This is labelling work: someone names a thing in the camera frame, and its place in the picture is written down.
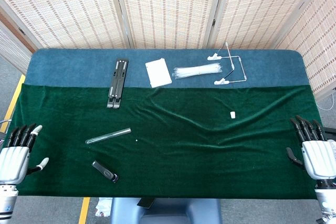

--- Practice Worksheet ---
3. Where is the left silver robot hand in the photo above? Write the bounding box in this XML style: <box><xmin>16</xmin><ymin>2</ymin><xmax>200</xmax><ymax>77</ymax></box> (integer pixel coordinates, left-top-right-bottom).
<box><xmin>0</xmin><ymin>123</ymin><xmax>50</xmax><ymax>184</ymax></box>

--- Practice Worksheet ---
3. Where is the clear plastic straw bundle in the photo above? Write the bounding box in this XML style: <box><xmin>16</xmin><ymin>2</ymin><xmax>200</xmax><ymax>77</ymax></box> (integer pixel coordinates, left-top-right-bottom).
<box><xmin>172</xmin><ymin>62</ymin><xmax>223</xmax><ymax>80</ymax></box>

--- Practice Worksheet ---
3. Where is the transparent glass test tube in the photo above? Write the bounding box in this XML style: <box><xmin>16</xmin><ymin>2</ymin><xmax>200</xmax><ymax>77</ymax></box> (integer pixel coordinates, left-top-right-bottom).
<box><xmin>85</xmin><ymin>127</ymin><xmax>132</xmax><ymax>145</ymax></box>

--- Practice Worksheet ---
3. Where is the black stapler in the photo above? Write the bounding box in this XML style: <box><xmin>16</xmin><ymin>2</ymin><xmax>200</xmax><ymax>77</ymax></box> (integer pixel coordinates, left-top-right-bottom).
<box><xmin>91</xmin><ymin>160</ymin><xmax>119</xmax><ymax>183</ymax></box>

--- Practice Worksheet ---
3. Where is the yellow floor tape strip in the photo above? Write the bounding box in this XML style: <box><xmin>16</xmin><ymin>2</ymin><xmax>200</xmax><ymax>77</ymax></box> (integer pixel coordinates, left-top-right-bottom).
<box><xmin>78</xmin><ymin>197</ymin><xmax>90</xmax><ymax>224</ymax></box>
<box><xmin>0</xmin><ymin>74</ymin><xmax>26</xmax><ymax>133</ymax></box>

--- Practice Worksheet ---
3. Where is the dark green velvet cloth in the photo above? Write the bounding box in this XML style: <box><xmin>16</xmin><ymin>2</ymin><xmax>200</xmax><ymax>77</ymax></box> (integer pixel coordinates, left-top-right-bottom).
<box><xmin>0</xmin><ymin>83</ymin><xmax>330</xmax><ymax>200</ymax></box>

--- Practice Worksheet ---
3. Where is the blue table cover cloth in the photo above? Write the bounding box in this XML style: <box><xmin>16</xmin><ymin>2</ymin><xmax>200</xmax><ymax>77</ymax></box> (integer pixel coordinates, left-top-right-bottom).
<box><xmin>23</xmin><ymin>48</ymin><xmax>311</xmax><ymax>90</ymax></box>

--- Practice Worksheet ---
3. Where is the white wire folding stand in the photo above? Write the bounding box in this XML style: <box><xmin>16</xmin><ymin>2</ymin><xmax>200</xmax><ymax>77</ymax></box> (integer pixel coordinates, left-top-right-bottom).
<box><xmin>206</xmin><ymin>41</ymin><xmax>248</xmax><ymax>86</ymax></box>

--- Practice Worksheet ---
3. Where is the white paper stack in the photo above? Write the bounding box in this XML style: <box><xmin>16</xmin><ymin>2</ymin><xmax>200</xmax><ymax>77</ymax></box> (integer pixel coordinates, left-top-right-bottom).
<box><xmin>145</xmin><ymin>58</ymin><xmax>172</xmax><ymax>89</ymax></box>

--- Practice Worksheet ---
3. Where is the thin white floor cable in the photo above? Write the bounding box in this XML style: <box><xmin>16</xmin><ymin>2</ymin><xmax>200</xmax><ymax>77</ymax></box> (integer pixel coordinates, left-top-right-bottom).
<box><xmin>316</xmin><ymin>100</ymin><xmax>334</xmax><ymax>111</ymax></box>

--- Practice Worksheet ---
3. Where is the woven bamboo screen panel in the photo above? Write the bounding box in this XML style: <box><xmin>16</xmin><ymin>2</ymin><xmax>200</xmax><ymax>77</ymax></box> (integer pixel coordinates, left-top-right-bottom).
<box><xmin>272</xmin><ymin>0</ymin><xmax>336</xmax><ymax>101</ymax></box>
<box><xmin>112</xmin><ymin>0</ymin><xmax>227</xmax><ymax>50</ymax></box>
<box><xmin>207</xmin><ymin>0</ymin><xmax>332</xmax><ymax>50</ymax></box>
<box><xmin>0</xmin><ymin>19</ymin><xmax>33</xmax><ymax>76</ymax></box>
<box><xmin>0</xmin><ymin>0</ymin><xmax>133</xmax><ymax>50</ymax></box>

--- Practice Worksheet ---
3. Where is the crumpled white rag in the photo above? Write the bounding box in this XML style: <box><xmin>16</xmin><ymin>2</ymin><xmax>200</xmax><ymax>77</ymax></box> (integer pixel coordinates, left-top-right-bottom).
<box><xmin>94</xmin><ymin>197</ymin><xmax>113</xmax><ymax>217</ymax></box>

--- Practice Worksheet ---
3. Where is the black folding laptop stand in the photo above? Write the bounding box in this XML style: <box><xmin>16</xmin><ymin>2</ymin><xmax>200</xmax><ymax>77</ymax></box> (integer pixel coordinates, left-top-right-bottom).
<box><xmin>106</xmin><ymin>59</ymin><xmax>130</xmax><ymax>109</ymax></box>

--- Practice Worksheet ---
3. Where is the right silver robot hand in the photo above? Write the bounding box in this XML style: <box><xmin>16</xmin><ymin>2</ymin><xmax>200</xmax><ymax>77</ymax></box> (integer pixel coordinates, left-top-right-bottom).
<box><xmin>285</xmin><ymin>115</ymin><xmax>336</xmax><ymax>183</ymax></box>

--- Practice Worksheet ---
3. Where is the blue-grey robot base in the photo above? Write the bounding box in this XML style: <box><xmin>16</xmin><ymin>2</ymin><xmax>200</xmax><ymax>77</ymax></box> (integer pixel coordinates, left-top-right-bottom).
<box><xmin>110</xmin><ymin>197</ymin><xmax>223</xmax><ymax>224</ymax></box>

